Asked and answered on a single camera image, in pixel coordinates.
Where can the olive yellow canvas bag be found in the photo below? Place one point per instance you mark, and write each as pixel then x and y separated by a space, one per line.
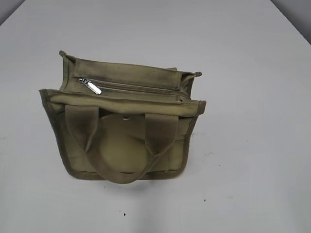
pixel 138 128

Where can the silver zipper pull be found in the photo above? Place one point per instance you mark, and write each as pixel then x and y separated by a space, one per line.
pixel 90 86

